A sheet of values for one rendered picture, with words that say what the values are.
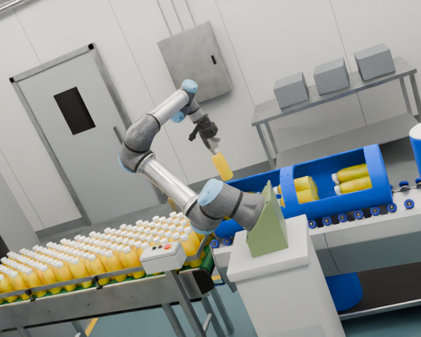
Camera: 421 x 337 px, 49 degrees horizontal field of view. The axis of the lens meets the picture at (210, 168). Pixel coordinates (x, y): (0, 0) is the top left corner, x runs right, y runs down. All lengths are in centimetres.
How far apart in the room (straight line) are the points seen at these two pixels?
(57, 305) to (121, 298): 45
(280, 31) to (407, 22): 133
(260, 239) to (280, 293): 22
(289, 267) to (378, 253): 73
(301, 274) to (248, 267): 20
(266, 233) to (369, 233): 67
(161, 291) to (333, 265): 92
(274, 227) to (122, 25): 428
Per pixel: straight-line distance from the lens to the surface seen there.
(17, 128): 666
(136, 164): 196
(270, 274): 181
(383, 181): 218
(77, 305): 294
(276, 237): 180
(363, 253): 239
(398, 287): 314
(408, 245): 238
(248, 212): 177
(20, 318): 327
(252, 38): 543
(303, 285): 184
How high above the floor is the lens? 207
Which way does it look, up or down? 18 degrees down
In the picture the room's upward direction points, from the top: 23 degrees counter-clockwise
